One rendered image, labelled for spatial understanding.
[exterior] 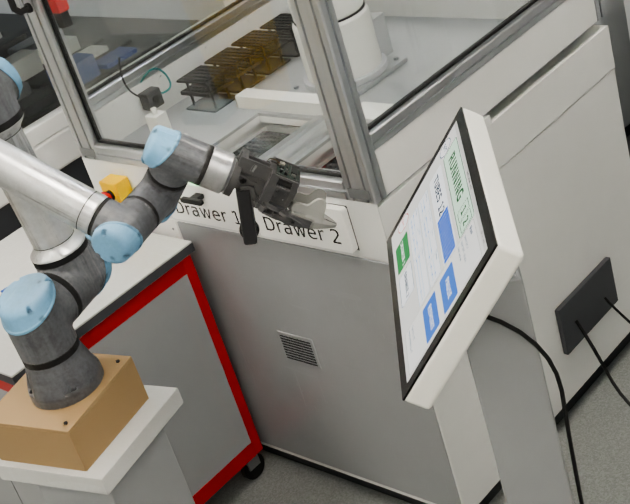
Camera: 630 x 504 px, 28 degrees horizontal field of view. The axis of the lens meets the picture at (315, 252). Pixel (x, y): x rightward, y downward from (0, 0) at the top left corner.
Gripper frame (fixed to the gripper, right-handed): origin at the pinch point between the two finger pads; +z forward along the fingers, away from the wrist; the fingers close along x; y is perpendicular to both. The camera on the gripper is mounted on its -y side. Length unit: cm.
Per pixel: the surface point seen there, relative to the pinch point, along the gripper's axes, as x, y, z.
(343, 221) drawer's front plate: 37.6, -15.9, 11.2
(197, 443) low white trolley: 60, -101, 10
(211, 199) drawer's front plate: 65, -37, -13
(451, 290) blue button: -32.1, 13.1, 14.8
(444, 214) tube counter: -10.1, 15.0, 14.8
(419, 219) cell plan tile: 1.2, 7.4, 14.8
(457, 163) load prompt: -2.3, 21.5, 14.8
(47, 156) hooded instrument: 129, -75, -53
